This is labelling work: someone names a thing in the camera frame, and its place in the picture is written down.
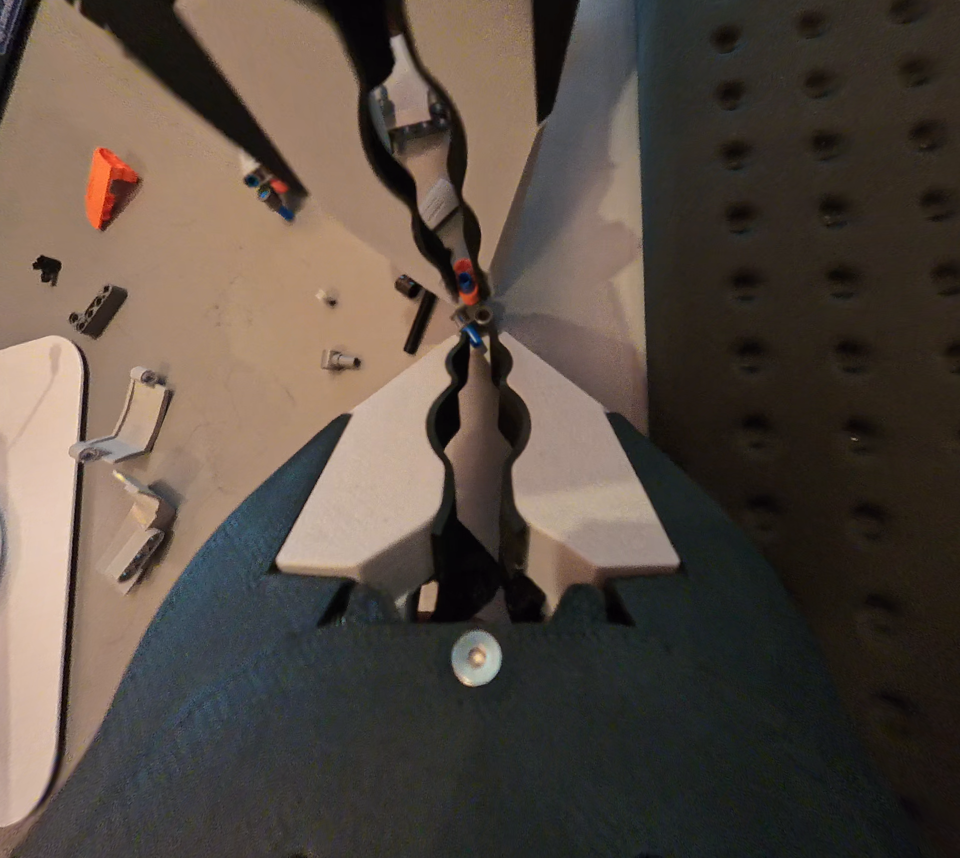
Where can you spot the grey white orange assembly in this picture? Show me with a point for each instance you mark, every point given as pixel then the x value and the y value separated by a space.
pixel 266 187

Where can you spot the white book stand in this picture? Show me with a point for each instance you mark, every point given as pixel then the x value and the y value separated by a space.
pixel 37 535

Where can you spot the dark grey three-hole beam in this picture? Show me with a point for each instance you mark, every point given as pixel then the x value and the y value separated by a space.
pixel 97 310

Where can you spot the dark grey beam assembly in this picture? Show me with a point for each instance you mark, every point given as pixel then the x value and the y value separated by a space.
pixel 420 127

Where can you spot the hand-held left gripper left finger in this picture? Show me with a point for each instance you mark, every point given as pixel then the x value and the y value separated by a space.
pixel 367 490

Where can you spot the black connector with blue pin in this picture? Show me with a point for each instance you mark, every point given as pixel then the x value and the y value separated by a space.
pixel 409 286

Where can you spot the grey curved panel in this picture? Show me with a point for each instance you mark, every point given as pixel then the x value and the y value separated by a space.
pixel 139 415

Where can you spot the orange connector piece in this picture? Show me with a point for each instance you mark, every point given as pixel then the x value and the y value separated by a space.
pixel 465 269

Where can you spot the grey angular panel piece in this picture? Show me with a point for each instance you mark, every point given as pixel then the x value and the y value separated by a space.
pixel 142 528

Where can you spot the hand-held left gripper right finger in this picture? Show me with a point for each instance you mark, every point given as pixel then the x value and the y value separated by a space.
pixel 585 490

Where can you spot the long black axle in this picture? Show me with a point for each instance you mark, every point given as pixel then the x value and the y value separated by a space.
pixel 420 325

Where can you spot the dark grey double-hole connector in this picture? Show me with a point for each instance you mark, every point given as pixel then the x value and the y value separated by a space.
pixel 476 314

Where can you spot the grey pin connector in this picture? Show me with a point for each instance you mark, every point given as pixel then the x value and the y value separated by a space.
pixel 337 359

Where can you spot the small black piece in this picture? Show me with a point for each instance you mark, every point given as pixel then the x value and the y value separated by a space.
pixel 46 267

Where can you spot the orange wedge panel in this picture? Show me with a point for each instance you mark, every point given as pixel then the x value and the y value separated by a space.
pixel 109 187

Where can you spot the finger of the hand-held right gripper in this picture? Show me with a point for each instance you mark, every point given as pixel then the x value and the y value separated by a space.
pixel 300 85
pixel 487 48

